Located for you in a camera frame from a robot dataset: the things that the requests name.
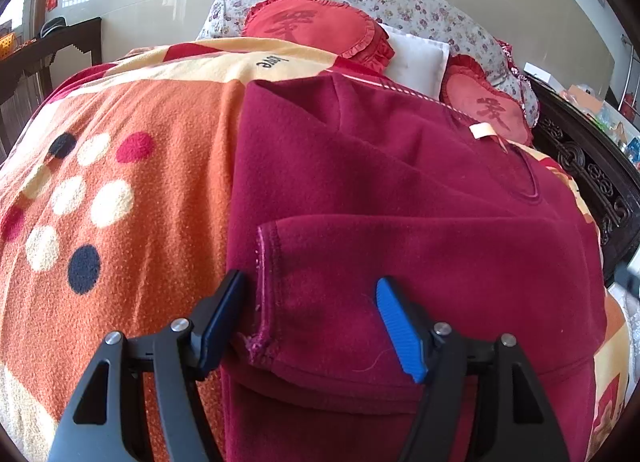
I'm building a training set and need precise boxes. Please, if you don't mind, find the pile of colourful small things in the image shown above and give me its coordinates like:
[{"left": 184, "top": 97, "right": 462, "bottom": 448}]
[{"left": 592, "top": 102, "right": 640, "bottom": 167}]

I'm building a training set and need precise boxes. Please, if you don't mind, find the dark wooden table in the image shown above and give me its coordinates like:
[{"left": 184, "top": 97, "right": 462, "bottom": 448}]
[{"left": 0, "top": 16, "right": 103, "bottom": 107}]

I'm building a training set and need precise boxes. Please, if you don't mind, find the white box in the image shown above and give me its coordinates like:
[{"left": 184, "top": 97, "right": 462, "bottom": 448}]
[{"left": 525, "top": 62, "right": 553, "bottom": 85}]

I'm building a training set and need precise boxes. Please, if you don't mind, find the maroon sweater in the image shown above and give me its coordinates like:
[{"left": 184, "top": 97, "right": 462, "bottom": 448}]
[{"left": 220, "top": 72, "right": 608, "bottom": 462}]

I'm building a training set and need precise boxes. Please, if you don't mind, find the dark carved wooden cabinet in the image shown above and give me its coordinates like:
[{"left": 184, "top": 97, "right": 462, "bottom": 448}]
[{"left": 525, "top": 76, "right": 636, "bottom": 287}]

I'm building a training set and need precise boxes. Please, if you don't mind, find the black hat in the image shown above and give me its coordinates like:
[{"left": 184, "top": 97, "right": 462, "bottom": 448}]
[{"left": 39, "top": 16, "right": 68, "bottom": 38}]

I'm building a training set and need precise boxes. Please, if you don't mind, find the printed orange red blanket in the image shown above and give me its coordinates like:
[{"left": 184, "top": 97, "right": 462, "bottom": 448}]
[{"left": 0, "top": 36, "right": 631, "bottom": 462}]

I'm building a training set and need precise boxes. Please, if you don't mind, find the window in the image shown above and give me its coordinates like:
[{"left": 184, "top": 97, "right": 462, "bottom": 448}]
[{"left": 0, "top": 0, "right": 31, "bottom": 35}]

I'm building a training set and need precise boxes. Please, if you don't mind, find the white pillow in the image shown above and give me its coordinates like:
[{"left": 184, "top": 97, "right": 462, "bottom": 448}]
[{"left": 380, "top": 24, "right": 451, "bottom": 98}]

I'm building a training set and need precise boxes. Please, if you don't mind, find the orange box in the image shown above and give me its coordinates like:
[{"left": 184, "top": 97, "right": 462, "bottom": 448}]
[{"left": 567, "top": 86, "right": 606, "bottom": 115}]

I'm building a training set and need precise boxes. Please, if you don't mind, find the red heart pillow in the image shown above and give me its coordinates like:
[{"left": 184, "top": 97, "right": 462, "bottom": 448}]
[
  {"left": 241, "top": 0, "right": 396, "bottom": 75},
  {"left": 440, "top": 54, "right": 535, "bottom": 147}
]

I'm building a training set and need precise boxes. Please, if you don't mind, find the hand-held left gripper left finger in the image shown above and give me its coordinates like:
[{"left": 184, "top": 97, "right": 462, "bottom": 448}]
[{"left": 47, "top": 269, "right": 247, "bottom": 462}]

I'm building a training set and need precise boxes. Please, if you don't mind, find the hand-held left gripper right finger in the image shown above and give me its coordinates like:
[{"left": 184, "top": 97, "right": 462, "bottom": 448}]
[{"left": 376, "top": 278, "right": 571, "bottom": 462}]

